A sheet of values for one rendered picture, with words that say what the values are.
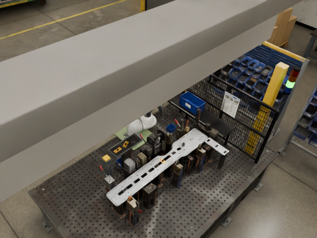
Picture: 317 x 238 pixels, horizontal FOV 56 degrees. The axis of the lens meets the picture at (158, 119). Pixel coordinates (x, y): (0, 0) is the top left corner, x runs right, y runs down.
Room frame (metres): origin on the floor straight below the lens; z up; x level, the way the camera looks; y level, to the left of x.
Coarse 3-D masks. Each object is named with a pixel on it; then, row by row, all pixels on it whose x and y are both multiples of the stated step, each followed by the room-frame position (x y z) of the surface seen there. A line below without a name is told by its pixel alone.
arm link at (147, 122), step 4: (148, 112) 2.76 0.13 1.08; (144, 116) 2.76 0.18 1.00; (148, 116) 2.76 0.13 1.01; (152, 116) 2.80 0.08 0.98; (144, 120) 2.73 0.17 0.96; (148, 120) 2.73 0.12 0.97; (152, 120) 2.77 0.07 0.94; (156, 120) 2.83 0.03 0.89; (144, 124) 2.72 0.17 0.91; (148, 124) 2.73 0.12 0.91; (152, 124) 2.76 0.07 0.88; (144, 128) 2.70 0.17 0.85; (148, 128) 2.74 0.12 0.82
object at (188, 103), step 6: (180, 96) 3.02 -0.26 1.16; (186, 96) 3.13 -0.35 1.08; (192, 96) 3.08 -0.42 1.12; (180, 102) 3.01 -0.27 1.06; (186, 102) 2.95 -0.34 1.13; (192, 102) 3.07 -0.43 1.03; (198, 102) 3.01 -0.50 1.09; (204, 102) 2.95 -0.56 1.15; (186, 108) 2.94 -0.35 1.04; (192, 108) 2.87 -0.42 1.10
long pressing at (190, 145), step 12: (192, 132) 2.55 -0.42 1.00; (180, 144) 2.34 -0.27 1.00; (192, 144) 2.35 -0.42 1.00; (156, 156) 2.13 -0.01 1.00; (180, 156) 2.16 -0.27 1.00; (144, 168) 1.96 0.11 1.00; (156, 168) 1.97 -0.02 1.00; (132, 180) 1.79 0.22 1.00; (144, 180) 1.81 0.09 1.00; (108, 192) 1.63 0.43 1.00; (132, 192) 1.66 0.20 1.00; (120, 204) 1.52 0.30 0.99
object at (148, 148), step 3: (147, 144) 2.23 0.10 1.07; (144, 147) 2.19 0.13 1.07; (147, 147) 2.19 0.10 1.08; (150, 147) 2.19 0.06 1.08; (147, 150) 2.15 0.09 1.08; (150, 150) 2.15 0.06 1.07; (147, 153) 2.14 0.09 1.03; (150, 153) 2.16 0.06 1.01; (147, 156) 2.14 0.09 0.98; (150, 156) 2.16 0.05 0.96; (147, 159) 2.14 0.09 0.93; (150, 159) 2.18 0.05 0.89; (147, 162) 2.14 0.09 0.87; (150, 171) 2.15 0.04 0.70
